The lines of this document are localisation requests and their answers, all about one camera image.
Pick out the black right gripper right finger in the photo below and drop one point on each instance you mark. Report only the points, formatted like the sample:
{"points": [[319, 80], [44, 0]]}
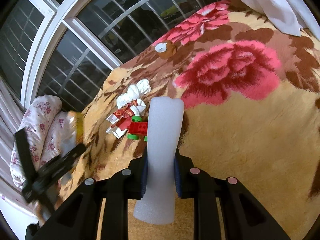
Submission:
{"points": [[223, 209]]}

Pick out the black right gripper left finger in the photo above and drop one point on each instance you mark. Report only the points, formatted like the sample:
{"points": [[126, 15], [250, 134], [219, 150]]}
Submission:
{"points": [[98, 207]]}

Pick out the white foam strip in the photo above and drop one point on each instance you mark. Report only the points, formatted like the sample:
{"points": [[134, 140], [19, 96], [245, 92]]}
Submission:
{"points": [[164, 127]]}

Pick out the white tissue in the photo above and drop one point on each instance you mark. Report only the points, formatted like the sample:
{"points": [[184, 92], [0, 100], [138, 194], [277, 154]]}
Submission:
{"points": [[134, 92]]}

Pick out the person left hand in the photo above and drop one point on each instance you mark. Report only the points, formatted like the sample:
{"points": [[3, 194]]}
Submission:
{"points": [[52, 193]]}

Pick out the pink floral folded quilt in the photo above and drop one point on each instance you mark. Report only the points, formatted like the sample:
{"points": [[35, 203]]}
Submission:
{"points": [[50, 131]]}

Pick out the red toy car green wheels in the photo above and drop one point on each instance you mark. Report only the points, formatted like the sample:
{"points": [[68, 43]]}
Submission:
{"points": [[137, 128]]}

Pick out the red white crumpled paper wrapper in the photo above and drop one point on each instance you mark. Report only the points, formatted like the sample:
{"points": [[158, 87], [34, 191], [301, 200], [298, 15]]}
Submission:
{"points": [[120, 120]]}

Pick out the yellow floral plush blanket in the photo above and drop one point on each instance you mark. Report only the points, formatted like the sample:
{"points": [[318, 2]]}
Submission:
{"points": [[251, 96]]}

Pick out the white curtain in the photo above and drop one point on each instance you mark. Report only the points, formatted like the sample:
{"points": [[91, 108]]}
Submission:
{"points": [[289, 16]]}

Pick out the white window frame with bars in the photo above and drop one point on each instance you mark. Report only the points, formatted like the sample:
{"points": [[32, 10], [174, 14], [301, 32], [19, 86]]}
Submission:
{"points": [[68, 48]]}

